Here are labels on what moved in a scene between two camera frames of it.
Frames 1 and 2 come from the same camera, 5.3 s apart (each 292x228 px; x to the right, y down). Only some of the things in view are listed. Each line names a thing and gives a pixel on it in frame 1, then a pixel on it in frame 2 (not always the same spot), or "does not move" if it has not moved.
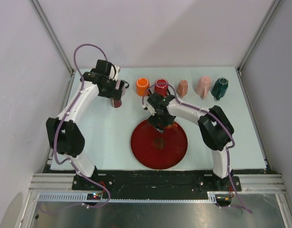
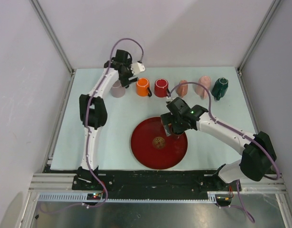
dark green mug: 220,87 does not move
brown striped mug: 116,103 to 176,136
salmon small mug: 182,88 does not move
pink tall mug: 203,86 does not move
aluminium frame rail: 45,22 does not move
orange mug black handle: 142,85 does not move
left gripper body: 110,91 to 127,72
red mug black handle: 162,90 does not move
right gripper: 153,120 to 167,118
